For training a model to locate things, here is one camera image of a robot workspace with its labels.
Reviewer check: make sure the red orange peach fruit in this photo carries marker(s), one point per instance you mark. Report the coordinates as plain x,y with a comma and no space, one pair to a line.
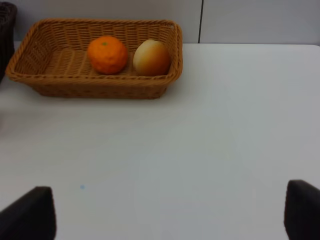
151,58

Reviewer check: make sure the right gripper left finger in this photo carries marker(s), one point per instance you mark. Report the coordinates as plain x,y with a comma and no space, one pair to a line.
31,217

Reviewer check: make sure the orange wicker basket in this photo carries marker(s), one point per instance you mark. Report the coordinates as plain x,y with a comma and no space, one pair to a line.
52,58

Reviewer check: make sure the orange mandarin fruit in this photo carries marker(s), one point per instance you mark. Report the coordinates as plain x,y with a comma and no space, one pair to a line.
107,55

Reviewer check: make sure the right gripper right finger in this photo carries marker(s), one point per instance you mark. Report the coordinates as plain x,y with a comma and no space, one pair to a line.
302,211

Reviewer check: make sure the dark brown wicker basket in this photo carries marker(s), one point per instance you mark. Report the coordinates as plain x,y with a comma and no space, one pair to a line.
8,13

